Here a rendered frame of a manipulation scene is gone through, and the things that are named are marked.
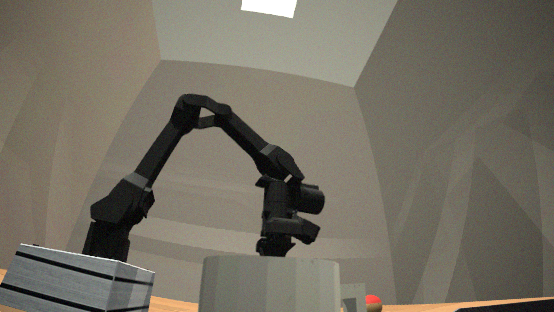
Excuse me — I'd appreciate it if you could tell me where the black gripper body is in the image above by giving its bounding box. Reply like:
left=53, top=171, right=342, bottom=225
left=256, top=201, right=304, bottom=252

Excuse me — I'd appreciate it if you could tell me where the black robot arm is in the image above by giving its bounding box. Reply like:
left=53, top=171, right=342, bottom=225
left=82, top=94, right=325, bottom=263

